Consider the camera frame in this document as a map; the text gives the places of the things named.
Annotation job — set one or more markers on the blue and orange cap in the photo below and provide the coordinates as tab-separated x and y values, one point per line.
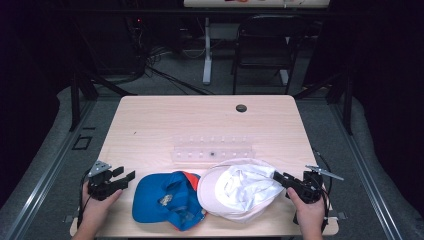
150	200

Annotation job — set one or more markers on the dark equipment with red light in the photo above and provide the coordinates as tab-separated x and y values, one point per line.
136	40

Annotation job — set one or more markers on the person's right hand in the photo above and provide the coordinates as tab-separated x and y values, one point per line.
310	216

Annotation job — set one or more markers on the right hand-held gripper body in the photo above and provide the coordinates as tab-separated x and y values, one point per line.
311	190

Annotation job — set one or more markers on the aluminium floor rail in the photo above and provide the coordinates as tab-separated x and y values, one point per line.
363	173
43	173

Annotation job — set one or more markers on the person's left hand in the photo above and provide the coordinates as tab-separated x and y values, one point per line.
95	213

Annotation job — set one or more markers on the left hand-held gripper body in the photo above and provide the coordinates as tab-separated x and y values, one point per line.
101	186

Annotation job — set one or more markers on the white and pink cap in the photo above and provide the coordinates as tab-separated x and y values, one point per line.
240	190

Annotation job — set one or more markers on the clear acrylic rack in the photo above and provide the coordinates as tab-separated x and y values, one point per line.
213	150

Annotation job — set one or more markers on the black metal stand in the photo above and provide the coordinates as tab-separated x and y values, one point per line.
347	106
75	100

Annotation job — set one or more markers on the black folding chair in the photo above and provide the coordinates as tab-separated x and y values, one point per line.
263	43

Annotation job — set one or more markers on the grey table grommet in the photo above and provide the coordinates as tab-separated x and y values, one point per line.
241	108

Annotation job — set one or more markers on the white desk leg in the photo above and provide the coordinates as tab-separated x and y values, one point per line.
207	60

